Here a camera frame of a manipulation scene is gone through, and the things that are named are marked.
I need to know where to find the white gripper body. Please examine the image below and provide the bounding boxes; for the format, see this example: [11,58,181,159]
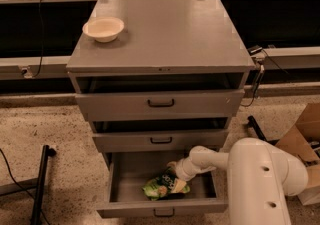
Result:
[175,158,201,182]

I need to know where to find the green rice chip bag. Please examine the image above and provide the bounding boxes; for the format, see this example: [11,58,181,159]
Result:
[142,168,190,201]

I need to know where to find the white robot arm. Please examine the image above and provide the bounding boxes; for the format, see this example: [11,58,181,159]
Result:
[169,138,308,225]

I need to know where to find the grey bottom drawer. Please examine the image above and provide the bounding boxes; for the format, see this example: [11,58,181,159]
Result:
[97,150,227,218]

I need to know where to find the grey drawer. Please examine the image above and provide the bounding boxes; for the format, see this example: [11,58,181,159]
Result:
[76,90,244,121]
[93,129,228,153]
[97,150,227,218]

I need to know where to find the grey middle drawer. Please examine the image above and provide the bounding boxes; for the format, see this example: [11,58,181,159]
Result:
[93,129,228,153]

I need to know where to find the grey metal drawer cabinet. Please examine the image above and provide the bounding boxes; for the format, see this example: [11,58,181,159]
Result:
[65,0,256,157]

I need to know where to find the grey top drawer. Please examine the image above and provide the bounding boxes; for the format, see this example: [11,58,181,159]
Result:
[76,90,244,121]

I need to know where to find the black stand leg right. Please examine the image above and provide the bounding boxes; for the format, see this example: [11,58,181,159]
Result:
[248,115,278,145]

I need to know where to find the black stand leg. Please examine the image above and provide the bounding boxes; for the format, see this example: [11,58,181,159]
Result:
[31,145,56,225]
[248,115,278,145]

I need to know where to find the brown cardboard box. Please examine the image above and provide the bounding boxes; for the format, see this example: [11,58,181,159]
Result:
[276,103,320,205]

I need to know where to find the black stand leg left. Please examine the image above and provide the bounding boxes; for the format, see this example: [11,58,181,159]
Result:
[31,145,56,225]

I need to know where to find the white paper bowl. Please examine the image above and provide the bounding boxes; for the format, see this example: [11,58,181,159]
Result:
[82,17,124,43]

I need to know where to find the black cable right side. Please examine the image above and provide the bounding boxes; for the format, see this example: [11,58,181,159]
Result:
[240,48,290,109]

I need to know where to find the black floor cable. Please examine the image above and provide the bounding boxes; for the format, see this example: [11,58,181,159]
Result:
[0,148,48,225]

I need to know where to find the wall power outlet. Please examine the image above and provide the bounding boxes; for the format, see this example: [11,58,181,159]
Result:
[19,66,33,79]

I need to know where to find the black cable left wall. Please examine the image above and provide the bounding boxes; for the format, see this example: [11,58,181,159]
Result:
[33,0,55,79]

